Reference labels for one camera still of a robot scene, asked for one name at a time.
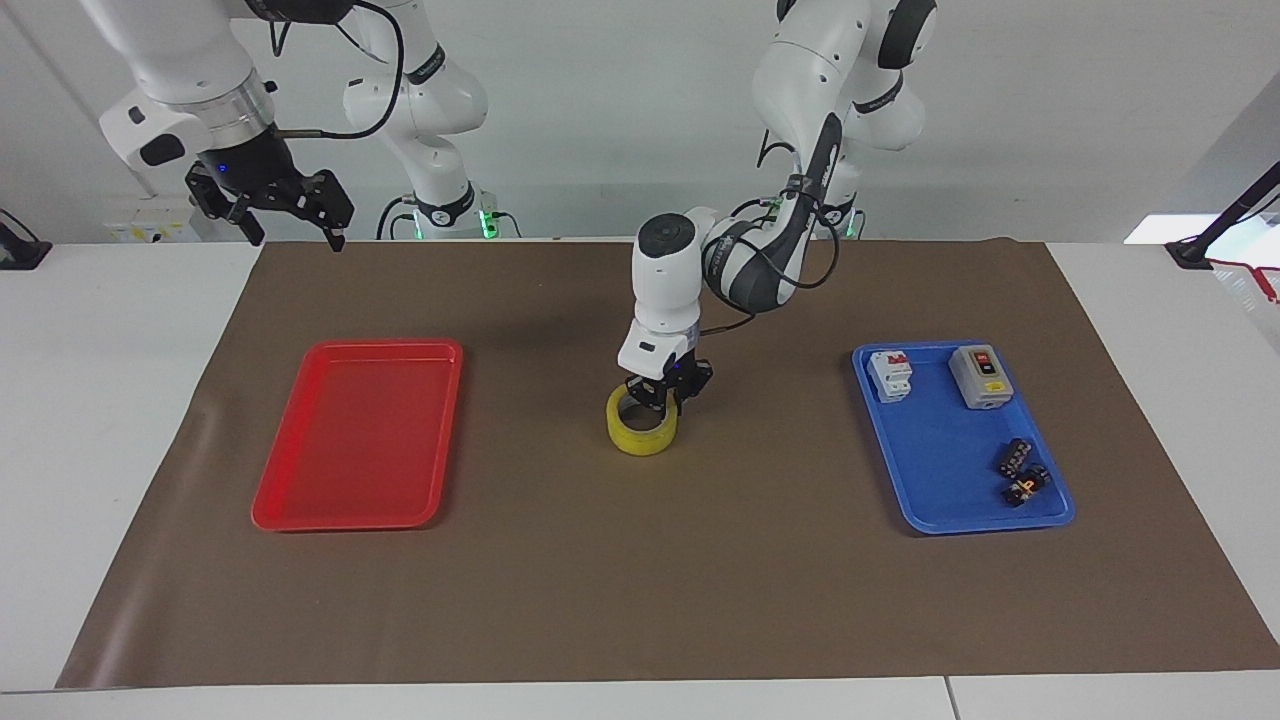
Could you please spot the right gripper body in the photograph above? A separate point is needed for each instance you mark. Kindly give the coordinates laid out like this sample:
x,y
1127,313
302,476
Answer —
x,y
252,165

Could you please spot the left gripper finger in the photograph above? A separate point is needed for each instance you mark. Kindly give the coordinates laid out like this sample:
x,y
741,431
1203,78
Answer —
x,y
688,400
646,394

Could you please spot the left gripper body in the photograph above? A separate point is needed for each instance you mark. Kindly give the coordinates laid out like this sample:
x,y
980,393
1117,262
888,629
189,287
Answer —
x,y
684,372

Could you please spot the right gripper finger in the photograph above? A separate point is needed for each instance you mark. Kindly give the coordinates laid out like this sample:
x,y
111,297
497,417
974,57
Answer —
x,y
336,208
222,202

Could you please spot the yellow tape roll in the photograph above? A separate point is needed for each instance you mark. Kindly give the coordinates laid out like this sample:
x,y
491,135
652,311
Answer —
x,y
640,436

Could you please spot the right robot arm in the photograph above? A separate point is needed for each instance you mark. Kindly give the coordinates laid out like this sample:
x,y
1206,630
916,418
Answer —
x,y
190,60

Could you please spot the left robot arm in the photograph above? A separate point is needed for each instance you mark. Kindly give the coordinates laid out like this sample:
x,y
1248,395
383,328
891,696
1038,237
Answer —
x,y
800,130

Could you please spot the white circuit breaker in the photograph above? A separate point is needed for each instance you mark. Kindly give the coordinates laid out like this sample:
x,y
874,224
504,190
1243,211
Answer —
x,y
890,376

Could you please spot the black stand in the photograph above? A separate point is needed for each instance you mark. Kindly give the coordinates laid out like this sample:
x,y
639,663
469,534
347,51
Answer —
x,y
1225,215
18,250

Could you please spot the red plastic tray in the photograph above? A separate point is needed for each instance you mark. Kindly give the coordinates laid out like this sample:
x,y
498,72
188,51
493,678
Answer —
x,y
360,435

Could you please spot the blue plastic tray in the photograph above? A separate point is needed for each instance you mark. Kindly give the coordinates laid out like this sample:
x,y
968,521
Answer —
x,y
950,450

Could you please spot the black terminal block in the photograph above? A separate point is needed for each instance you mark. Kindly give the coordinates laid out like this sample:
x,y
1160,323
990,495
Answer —
x,y
1015,456

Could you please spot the black connector with yellow mark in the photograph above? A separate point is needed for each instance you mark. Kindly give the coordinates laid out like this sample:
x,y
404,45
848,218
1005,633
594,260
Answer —
x,y
1026,486

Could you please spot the grey switch box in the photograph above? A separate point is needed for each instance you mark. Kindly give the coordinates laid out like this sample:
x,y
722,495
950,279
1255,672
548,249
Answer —
x,y
981,377

